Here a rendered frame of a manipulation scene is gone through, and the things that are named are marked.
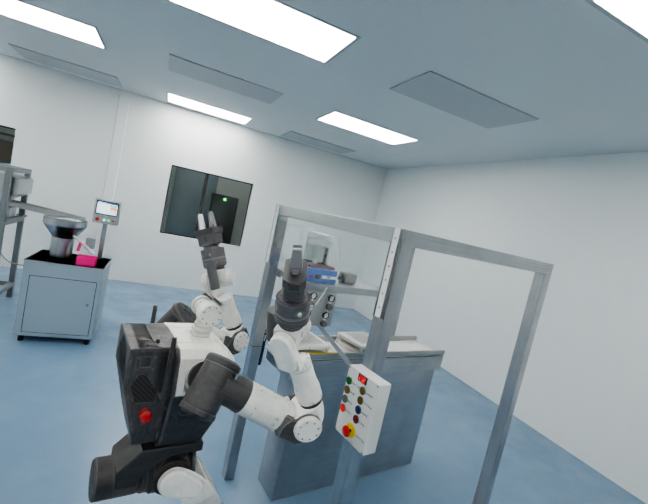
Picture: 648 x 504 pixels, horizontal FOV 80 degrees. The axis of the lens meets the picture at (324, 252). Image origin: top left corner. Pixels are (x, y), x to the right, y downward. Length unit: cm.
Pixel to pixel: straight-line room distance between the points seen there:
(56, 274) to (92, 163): 294
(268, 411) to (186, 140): 602
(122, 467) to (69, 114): 606
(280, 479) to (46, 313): 271
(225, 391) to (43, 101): 632
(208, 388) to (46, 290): 337
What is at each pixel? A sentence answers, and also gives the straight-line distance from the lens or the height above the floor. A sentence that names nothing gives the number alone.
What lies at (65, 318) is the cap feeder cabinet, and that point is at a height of 25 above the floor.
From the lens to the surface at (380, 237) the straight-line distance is 150.
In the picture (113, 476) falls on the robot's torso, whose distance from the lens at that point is 137.
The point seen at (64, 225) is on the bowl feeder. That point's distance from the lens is 432.
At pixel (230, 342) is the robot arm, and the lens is 156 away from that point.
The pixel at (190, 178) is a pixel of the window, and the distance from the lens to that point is 690.
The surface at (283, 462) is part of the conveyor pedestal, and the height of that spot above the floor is 24.
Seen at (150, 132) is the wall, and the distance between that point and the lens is 683.
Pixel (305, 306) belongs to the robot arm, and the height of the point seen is 146.
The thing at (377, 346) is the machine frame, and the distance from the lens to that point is 148.
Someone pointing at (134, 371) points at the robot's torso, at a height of 118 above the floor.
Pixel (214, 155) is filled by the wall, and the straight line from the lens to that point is 684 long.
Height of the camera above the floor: 167
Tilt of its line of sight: 5 degrees down
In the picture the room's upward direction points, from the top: 12 degrees clockwise
